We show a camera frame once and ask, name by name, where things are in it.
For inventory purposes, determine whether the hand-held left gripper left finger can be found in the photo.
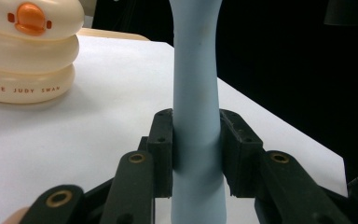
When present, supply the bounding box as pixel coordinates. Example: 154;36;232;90
138;107;174;199

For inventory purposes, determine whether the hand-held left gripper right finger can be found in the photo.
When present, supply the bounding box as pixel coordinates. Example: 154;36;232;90
219;108;265;199

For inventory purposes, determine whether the cream ribbed cup holder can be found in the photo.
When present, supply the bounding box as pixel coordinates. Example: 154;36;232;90
0;0;86;105

